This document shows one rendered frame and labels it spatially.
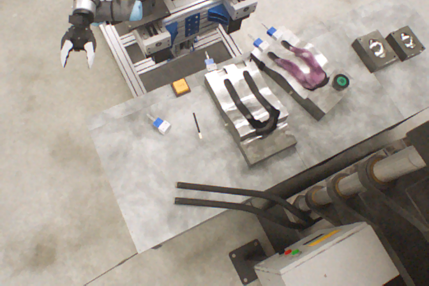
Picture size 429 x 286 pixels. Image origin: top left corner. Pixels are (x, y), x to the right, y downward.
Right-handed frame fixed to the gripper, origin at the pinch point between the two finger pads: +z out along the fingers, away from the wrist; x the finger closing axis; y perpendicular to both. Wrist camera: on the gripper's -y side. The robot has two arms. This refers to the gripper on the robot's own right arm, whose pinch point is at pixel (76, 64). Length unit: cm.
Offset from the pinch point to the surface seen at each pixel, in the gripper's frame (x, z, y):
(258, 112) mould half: -75, -4, 43
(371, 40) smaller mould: -144, -49, 41
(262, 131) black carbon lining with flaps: -78, 4, 48
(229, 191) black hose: -61, 32, 49
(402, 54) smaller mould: -162, -41, 40
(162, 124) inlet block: -31, -1, 57
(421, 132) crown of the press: -75, 37, -50
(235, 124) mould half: -64, 2, 44
